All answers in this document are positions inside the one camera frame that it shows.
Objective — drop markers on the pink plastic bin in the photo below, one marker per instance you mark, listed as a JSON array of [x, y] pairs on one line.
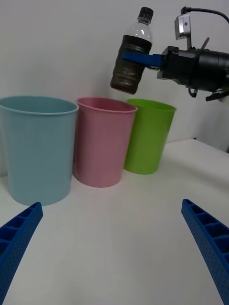
[[102, 147]]

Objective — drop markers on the dark drink bottle black cap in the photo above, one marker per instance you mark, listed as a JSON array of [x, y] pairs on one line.
[[126, 76]]

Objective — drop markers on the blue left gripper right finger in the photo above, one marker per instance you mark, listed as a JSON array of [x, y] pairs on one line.
[[210, 243]]

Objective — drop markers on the pale blue plastic bin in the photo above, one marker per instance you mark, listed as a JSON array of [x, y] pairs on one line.
[[38, 152]]

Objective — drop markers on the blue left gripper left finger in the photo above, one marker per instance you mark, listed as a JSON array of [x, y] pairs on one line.
[[16, 240]]

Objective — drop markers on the green plastic bin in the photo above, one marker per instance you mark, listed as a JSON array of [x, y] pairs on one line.
[[148, 138]]

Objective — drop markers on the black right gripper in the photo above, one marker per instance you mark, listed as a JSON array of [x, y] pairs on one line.
[[181, 66]]

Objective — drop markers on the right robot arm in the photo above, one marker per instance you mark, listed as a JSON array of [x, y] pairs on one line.
[[212, 69]]

